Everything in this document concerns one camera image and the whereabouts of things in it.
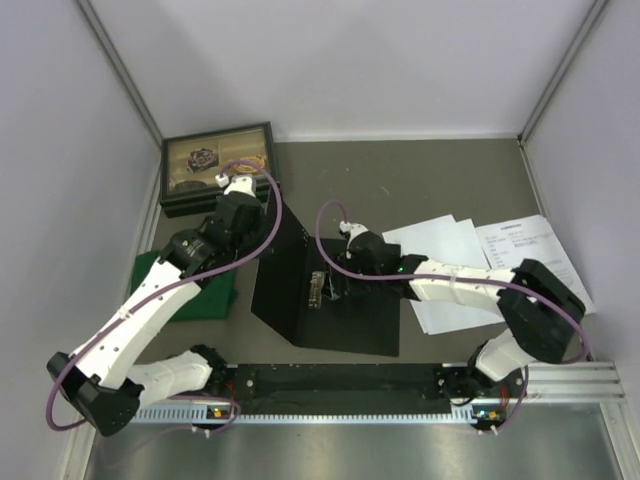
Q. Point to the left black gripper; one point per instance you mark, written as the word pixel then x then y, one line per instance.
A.
pixel 259 224

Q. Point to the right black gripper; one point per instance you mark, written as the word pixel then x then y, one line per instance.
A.
pixel 352 259

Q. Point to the white folder black inside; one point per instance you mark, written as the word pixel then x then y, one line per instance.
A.
pixel 300 297

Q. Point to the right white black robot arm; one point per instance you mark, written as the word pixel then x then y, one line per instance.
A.
pixel 541 314

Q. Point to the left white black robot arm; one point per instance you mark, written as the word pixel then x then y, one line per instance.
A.
pixel 101 379

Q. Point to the metal folder clip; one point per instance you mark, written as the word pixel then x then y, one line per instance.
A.
pixel 315 291

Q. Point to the dark green glass-lid box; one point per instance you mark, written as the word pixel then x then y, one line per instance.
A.
pixel 190 164

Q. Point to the green folded t-shirt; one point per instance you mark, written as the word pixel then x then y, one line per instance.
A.
pixel 212 303

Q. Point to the blank white paper sheets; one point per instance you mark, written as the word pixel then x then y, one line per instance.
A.
pixel 447 241

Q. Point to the printed white paper sheets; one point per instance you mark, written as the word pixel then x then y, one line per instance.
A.
pixel 508 243

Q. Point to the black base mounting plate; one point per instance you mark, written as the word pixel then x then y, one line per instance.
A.
pixel 259 388

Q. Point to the aluminium rail frame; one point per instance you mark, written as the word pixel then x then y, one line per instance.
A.
pixel 558 383

